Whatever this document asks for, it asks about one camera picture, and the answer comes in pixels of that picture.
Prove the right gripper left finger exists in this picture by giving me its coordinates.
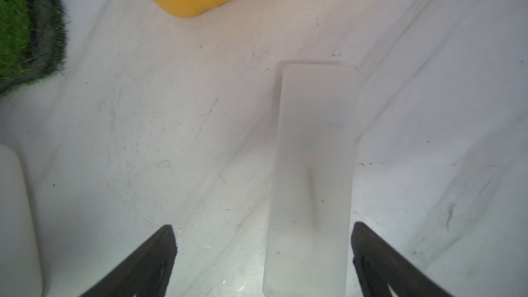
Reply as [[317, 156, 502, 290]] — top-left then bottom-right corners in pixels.
[[83, 225, 177, 296]]

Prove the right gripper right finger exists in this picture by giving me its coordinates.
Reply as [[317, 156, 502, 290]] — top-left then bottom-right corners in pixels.
[[351, 221, 450, 297]]

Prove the clear pencil case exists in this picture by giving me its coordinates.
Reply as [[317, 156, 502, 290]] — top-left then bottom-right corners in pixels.
[[263, 64, 359, 296]]

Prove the white plastic storage box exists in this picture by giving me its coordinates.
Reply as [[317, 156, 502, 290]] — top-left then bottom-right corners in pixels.
[[1, 145, 43, 296]]

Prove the green artificial grass mat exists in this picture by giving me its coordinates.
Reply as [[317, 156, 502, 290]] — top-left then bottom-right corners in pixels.
[[1, 0, 67, 96]]

